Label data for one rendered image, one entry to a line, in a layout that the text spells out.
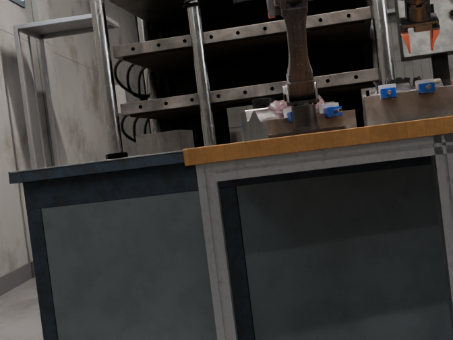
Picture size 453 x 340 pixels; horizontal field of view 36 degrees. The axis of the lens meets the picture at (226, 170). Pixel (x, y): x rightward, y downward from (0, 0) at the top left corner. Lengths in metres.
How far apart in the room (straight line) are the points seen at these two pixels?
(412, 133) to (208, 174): 0.48
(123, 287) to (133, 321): 0.11
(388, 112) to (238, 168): 0.62
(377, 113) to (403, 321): 0.61
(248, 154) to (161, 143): 0.74
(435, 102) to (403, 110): 0.09
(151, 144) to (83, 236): 0.37
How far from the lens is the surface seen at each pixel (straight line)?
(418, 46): 3.02
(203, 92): 2.95
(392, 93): 2.09
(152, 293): 2.24
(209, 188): 1.67
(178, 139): 2.32
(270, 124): 2.02
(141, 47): 3.08
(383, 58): 2.87
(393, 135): 1.65
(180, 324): 2.24
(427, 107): 2.13
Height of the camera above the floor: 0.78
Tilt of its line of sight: 2 degrees down
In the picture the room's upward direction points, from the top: 7 degrees counter-clockwise
